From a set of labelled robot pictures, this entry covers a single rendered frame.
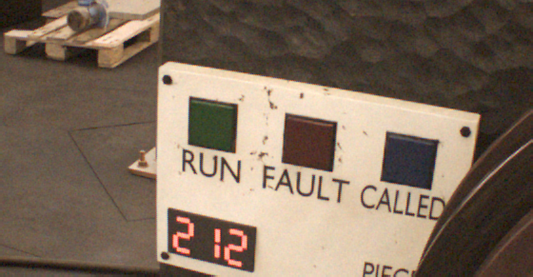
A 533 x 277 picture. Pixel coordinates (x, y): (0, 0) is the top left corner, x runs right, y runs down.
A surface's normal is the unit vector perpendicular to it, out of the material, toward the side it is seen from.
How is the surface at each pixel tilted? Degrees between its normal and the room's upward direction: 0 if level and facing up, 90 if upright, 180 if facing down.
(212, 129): 90
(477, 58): 90
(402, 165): 90
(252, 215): 90
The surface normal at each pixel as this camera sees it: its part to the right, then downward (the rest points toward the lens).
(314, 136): -0.33, 0.31
